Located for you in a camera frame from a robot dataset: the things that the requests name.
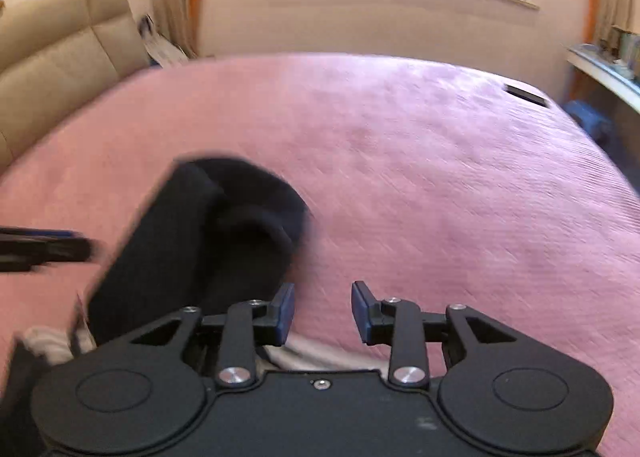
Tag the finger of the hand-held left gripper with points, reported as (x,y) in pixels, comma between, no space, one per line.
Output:
(60,248)

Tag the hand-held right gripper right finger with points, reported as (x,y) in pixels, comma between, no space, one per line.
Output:
(361,312)

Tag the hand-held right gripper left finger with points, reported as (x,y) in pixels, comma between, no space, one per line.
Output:
(283,313)

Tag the black garment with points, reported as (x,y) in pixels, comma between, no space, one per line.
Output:
(200,247)

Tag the pink bed blanket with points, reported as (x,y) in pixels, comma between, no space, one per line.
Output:
(410,177)

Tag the beige padded headboard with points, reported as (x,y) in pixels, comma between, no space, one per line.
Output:
(55,67)

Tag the white blue printed cloth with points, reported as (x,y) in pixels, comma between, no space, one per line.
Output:
(159,44)

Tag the dark flat device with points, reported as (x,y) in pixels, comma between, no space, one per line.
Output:
(526,94)

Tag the blue plastic stool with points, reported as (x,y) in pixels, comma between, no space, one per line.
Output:
(589,119)

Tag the white desk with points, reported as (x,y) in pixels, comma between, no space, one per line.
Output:
(607,79)

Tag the clutter of desk items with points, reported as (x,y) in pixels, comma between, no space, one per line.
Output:
(622,49)

